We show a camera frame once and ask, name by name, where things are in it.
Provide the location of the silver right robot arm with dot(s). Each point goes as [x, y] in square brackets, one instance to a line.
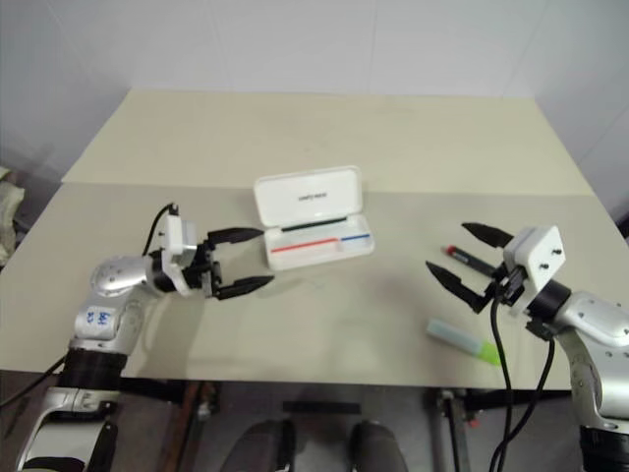
[592, 317]

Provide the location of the grey metal table leg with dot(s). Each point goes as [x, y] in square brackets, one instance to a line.
[449, 428]

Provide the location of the dark marker with red cap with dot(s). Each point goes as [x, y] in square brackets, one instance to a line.
[467, 256]

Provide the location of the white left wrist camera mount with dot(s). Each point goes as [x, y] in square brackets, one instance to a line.
[173, 237]

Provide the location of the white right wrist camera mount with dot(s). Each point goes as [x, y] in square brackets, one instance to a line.
[538, 255]

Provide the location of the crumpled pale cloth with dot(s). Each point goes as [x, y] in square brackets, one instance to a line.
[7, 211]

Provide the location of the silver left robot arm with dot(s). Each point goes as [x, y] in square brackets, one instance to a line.
[113, 280]

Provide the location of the dark rounded shape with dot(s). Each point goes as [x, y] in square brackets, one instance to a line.
[376, 447]
[268, 447]

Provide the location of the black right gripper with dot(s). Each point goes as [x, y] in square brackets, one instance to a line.
[508, 285]

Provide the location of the white plastic pencil case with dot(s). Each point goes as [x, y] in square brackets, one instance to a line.
[309, 201]

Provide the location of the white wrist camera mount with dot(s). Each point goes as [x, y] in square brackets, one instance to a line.
[173, 237]
[538, 255]

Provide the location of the rusty metal table leg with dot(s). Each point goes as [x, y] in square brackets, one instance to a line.
[201, 405]

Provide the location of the pale blue green-capped highlighter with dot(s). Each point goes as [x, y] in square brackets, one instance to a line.
[454, 334]

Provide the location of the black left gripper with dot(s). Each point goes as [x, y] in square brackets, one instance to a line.
[199, 268]

